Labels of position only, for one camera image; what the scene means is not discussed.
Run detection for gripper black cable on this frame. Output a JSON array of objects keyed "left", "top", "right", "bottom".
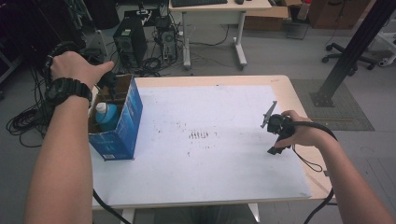
[
  {"left": 290, "top": 120, "right": 339, "bottom": 224},
  {"left": 41, "top": 41, "right": 132, "bottom": 224}
]

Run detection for grey floor mat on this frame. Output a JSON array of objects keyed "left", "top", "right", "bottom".
[{"left": 290, "top": 78, "right": 375, "bottom": 132}]

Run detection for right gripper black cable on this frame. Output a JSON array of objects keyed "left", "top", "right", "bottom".
[{"left": 290, "top": 120, "right": 339, "bottom": 224}]

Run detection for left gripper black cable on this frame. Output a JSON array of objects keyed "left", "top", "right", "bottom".
[{"left": 41, "top": 41, "right": 132, "bottom": 224}]

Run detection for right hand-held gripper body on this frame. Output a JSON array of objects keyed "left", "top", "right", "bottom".
[{"left": 261, "top": 100, "right": 295, "bottom": 147}]

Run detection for white office desk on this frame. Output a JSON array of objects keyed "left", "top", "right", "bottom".
[{"left": 168, "top": 0, "right": 273, "bottom": 71}]

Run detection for red capped drink bottle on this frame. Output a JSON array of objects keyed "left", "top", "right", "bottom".
[{"left": 297, "top": 0, "right": 312, "bottom": 21}]

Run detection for thin black wrist cord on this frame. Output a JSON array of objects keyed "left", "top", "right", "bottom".
[{"left": 292, "top": 144, "right": 324, "bottom": 173}]

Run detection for black floor cable bundle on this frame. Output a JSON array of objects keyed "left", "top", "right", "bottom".
[{"left": 6, "top": 105, "right": 48, "bottom": 148}]

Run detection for brown wooden cabinet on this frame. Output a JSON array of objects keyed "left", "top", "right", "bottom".
[{"left": 307, "top": 0, "right": 375, "bottom": 31}]

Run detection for tangled black computer cables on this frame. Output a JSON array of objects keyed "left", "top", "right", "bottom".
[{"left": 136, "top": 57, "right": 163, "bottom": 78}]

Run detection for black keyboard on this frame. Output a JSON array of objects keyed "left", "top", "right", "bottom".
[{"left": 171, "top": 0, "right": 229, "bottom": 7}]

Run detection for brown cardboard carton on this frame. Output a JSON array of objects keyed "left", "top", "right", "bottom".
[{"left": 244, "top": 6, "right": 290, "bottom": 32}]

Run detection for black office chair base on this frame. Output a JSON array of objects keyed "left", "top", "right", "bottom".
[{"left": 321, "top": 42, "right": 377, "bottom": 71}]

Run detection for blue cardboard box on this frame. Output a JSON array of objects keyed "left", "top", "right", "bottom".
[{"left": 88, "top": 74, "right": 144, "bottom": 161}]

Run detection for person's left hand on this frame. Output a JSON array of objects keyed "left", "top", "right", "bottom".
[{"left": 49, "top": 50, "right": 116, "bottom": 91}]

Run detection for black computer tower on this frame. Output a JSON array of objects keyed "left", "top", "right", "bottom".
[{"left": 112, "top": 15, "right": 148, "bottom": 69}]

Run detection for white table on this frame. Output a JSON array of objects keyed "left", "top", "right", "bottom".
[{"left": 92, "top": 84, "right": 312, "bottom": 209}]

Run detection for white table leg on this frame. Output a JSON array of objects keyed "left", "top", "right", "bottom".
[
  {"left": 247, "top": 203, "right": 261, "bottom": 223},
  {"left": 120, "top": 207, "right": 136, "bottom": 224}
]

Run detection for black metal post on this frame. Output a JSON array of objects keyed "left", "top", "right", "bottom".
[{"left": 310, "top": 0, "right": 396, "bottom": 108}]

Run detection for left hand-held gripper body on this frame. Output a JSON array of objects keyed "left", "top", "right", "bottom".
[{"left": 81, "top": 52, "right": 120, "bottom": 91}]

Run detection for person's right hand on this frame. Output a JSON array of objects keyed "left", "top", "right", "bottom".
[{"left": 274, "top": 109, "right": 328, "bottom": 148}]

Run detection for black wristwatch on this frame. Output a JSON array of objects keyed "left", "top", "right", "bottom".
[{"left": 45, "top": 77, "right": 93, "bottom": 108}]

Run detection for blue bottle with white cap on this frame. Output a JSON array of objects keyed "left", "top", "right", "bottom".
[{"left": 94, "top": 102, "right": 120, "bottom": 133}]

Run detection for small grey computer case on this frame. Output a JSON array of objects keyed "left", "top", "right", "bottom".
[{"left": 158, "top": 26, "right": 178, "bottom": 63}]

